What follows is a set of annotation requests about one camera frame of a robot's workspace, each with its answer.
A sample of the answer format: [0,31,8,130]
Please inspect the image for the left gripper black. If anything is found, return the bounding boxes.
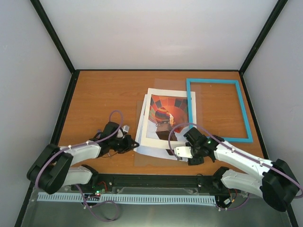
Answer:
[109,134,139,153]

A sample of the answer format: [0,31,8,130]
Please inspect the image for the white photo mat board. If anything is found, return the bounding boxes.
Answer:
[141,88,196,149]

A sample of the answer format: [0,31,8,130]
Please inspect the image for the colourful photo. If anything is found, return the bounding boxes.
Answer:
[133,93,190,162]

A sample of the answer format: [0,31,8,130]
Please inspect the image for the blue picture frame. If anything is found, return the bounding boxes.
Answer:
[186,78,253,143]

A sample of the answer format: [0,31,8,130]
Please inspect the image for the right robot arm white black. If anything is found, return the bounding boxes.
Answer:
[175,128,302,212]

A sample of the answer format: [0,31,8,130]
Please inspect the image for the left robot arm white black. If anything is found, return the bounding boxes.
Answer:
[27,122,140,194]

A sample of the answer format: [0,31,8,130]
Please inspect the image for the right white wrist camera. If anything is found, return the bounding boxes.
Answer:
[174,146,193,158]

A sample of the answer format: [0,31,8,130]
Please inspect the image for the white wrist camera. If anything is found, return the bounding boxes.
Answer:
[117,125,130,138]
[174,146,193,158]

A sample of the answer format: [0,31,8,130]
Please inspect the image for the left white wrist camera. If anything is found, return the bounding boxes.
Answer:
[117,125,130,138]

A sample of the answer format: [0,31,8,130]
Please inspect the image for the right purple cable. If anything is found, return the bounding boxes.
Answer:
[168,122,303,211]

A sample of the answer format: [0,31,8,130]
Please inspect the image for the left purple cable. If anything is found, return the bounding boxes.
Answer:
[35,110,125,187]

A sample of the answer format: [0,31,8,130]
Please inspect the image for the black mounting rail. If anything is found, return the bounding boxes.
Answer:
[80,174,241,195]

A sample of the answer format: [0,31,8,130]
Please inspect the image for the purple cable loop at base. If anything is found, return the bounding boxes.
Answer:
[75,184,120,222]

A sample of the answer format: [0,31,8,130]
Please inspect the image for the light blue slotted cable duct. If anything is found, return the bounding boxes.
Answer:
[36,192,216,206]

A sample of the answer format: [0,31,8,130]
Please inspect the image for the black enclosure frame post right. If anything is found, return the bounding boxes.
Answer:
[238,0,289,74]

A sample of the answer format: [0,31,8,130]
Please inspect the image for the black enclosure frame post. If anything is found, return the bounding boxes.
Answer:
[30,0,76,74]
[238,0,289,74]

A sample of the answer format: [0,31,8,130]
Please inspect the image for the black enclosure frame post left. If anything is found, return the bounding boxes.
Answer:
[30,0,76,74]

